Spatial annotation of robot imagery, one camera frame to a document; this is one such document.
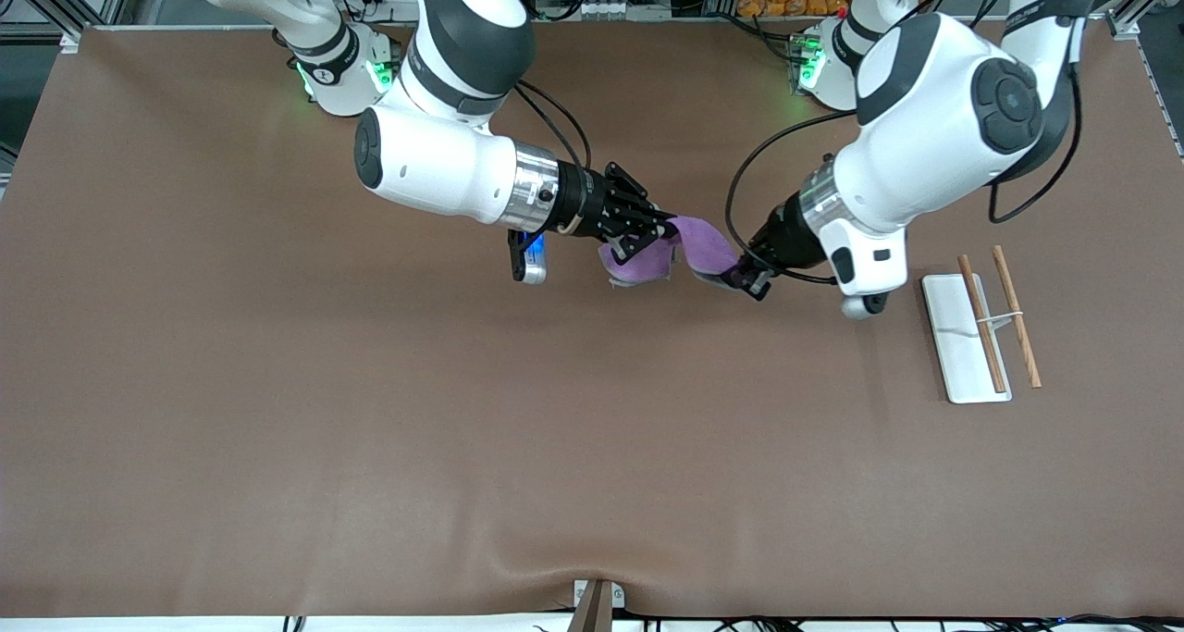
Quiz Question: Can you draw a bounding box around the brown wooden bar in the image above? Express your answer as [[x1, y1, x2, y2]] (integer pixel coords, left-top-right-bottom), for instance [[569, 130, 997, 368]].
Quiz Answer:
[[566, 581, 615, 632]]

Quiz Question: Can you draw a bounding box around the purple microfibre towel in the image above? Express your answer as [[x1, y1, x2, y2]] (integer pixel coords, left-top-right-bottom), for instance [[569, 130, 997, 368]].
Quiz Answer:
[[598, 216, 742, 290]]

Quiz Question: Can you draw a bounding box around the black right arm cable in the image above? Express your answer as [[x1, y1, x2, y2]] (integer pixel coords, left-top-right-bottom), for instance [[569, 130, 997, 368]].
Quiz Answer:
[[512, 77, 594, 172]]

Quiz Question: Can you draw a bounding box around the dark wooden rack rod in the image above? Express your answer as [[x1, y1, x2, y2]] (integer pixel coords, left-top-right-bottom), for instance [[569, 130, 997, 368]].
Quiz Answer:
[[956, 254, 1007, 394]]

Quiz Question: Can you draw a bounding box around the white terminal block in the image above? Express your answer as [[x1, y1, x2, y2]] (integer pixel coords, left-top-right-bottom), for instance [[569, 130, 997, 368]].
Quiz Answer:
[[575, 0, 673, 21]]

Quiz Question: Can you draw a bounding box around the white rack base plate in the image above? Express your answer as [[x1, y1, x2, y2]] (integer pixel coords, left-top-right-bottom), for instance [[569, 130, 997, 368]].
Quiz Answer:
[[921, 273, 1013, 404]]

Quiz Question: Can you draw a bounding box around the light wooden rack rod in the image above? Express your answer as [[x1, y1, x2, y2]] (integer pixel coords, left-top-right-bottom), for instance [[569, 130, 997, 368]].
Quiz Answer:
[[992, 245, 1042, 390]]

